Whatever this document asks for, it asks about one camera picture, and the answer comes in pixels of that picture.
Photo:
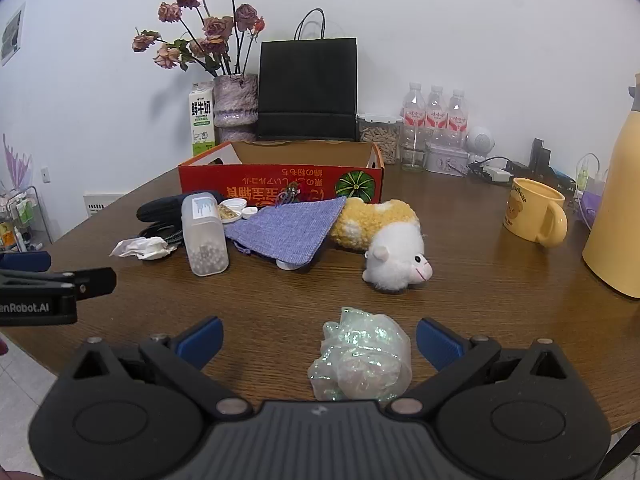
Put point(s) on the metal storage rack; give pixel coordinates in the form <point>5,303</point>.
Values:
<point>25,220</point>

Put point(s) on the plastic water bottle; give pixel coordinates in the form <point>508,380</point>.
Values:
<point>414,110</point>
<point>436,112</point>
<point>459,115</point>

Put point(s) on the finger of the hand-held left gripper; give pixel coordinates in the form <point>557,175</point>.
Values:
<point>95,281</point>
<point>27,261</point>

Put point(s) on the iridescent plastic bag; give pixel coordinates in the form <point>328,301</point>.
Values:
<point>360,360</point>

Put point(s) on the purple wall sticker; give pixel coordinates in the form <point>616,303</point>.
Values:
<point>17,165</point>

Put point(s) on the dried rose bouquet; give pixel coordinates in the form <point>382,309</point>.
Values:
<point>217,27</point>

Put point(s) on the white charger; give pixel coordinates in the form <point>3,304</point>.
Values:
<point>497,174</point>

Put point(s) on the red cardboard box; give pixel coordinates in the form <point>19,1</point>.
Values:
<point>260,182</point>

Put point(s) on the small white jar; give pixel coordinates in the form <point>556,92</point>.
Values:
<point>231,210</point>

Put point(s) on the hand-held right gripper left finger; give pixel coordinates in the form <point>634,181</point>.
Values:
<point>202,342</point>

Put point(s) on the black dock stand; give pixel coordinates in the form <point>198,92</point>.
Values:
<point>539,155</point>

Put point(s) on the yellow bear mug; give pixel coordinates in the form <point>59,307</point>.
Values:
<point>525,215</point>

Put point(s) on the clear seed container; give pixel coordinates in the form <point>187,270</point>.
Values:
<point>382,137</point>

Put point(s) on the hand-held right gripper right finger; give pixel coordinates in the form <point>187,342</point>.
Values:
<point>436,344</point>

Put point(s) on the clear bead container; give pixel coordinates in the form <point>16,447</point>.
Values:
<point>202,240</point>

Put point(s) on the white jar lid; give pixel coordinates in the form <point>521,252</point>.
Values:
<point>249,214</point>

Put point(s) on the white wall socket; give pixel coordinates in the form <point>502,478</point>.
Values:
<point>46,174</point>

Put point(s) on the clear drinking glass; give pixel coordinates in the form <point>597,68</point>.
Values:
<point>412,155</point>

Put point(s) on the purple woven pouch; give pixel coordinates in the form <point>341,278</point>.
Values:
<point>290,230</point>

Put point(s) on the purple packet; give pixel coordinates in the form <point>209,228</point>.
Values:
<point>594,205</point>

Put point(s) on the black paper bag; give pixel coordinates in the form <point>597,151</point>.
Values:
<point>307,85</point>

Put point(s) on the white round speaker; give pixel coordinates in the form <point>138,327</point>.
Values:
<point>481,140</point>

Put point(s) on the white green milk carton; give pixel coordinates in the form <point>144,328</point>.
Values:
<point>201,120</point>

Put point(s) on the white wall heater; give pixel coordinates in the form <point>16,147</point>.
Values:
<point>100,202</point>

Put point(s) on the wall poster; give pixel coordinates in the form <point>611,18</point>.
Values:
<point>12,35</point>

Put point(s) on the yellow thermos jug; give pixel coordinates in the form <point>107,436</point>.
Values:
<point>620,200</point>

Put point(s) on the yellow white plush toy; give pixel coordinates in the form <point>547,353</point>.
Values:
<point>395,255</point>

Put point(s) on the white tissue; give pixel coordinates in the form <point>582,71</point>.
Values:
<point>145,247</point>

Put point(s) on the black zip pouch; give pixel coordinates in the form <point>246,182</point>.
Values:
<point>160,207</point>

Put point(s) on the purple ceramic vase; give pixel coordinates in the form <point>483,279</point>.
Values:
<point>232,105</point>

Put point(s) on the white tin box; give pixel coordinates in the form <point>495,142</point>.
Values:
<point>445,160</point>

